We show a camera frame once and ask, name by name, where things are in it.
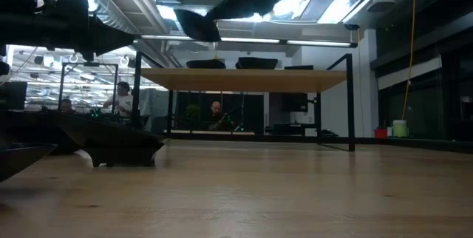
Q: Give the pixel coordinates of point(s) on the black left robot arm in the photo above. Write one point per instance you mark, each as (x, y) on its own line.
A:
(16, 27)

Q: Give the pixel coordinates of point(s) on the grey cloth partition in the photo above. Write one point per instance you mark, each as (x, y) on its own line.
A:
(155, 105)

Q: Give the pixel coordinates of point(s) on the low black desk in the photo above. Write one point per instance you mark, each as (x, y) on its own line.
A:
(288, 129)

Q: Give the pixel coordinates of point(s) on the black glossy rounded plate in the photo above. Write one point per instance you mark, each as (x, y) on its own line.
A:
(299, 67)
(122, 149)

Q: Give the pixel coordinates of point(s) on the black glossy leaf-shaped plate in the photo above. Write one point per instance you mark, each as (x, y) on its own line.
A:
(205, 64)
(256, 63)
(18, 158)
(197, 26)

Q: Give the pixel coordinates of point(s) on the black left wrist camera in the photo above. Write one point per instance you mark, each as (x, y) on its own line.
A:
(72, 5)

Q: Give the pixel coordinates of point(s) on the black metal rack frame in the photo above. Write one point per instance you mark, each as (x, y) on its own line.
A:
(88, 64)

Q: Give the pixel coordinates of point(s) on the green background plant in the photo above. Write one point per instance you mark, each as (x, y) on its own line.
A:
(193, 110)

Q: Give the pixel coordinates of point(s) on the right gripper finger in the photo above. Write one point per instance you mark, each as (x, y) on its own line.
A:
(240, 9)

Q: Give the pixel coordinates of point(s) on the green white wipes canister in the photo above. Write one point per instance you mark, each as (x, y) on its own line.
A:
(400, 129)

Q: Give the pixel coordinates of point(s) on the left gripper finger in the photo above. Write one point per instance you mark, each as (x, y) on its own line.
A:
(109, 39)

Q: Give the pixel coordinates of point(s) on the person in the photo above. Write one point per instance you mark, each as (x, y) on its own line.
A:
(123, 101)
(216, 110)
(67, 105)

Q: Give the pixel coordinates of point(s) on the silver spiral ventilation duct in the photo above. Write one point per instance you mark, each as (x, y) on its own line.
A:
(107, 5)

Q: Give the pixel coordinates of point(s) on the wooden shelf black frame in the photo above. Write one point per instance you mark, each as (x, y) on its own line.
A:
(240, 81)

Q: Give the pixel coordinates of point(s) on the black wall-mounted screen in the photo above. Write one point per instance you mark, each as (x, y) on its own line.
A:
(295, 102)

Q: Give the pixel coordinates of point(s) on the long tube light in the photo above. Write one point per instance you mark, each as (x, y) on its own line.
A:
(244, 40)

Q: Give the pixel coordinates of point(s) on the red container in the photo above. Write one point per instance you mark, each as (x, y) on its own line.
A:
(380, 133)

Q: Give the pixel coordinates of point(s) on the dark computer monitor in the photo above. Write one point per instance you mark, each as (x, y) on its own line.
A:
(13, 95)

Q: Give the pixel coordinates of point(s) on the black glossy wavy-edged plate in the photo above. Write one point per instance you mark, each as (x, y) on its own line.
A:
(29, 131)

